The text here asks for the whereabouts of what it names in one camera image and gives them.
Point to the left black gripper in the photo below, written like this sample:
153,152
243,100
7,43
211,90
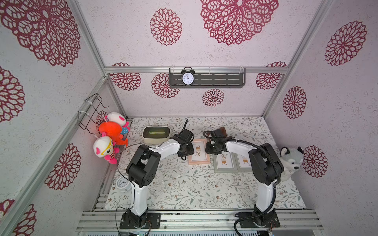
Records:
190,145

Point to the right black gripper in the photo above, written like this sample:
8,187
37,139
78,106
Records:
210,147

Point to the brown cloth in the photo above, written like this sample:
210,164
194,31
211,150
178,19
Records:
223,131

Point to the pink picture frame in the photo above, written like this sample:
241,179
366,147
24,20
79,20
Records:
200,157

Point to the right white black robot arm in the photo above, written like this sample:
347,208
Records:
265,163

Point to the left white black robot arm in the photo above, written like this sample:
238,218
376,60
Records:
143,166

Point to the cream box with green lid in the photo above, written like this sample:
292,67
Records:
156,135

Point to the black alarm clock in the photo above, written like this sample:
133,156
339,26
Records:
188,75

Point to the red plush toy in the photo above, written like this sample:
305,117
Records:
113,130

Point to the white pink plush top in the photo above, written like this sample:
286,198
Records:
117,118

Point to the grey husky plush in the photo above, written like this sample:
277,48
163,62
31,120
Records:
291,159

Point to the white round alarm clock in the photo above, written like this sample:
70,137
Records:
123,184

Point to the white plush with yellow glasses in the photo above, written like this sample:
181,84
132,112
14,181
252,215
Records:
104,148

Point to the grey wall shelf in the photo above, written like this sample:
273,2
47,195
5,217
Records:
209,80

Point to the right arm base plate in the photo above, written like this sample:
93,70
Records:
255,219

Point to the black wire basket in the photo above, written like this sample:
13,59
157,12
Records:
86,117

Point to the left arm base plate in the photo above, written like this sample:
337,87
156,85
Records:
148,220

